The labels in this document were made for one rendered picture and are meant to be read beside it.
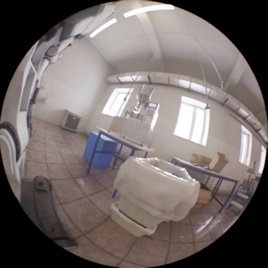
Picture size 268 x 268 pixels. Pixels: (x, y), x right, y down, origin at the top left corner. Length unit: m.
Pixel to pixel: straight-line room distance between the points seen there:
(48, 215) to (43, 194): 0.17
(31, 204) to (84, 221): 0.44
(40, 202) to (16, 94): 0.59
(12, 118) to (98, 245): 0.82
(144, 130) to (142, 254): 1.29
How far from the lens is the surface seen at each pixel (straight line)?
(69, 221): 0.84
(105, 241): 0.82
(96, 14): 0.55
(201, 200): 1.74
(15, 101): 0.36
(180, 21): 3.71
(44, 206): 0.70
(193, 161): 2.14
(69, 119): 3.64
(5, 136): 0.35
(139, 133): 0.94
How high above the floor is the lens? 0.79
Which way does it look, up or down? 4 degrees up
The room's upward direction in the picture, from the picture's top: 22 degrees clockwise
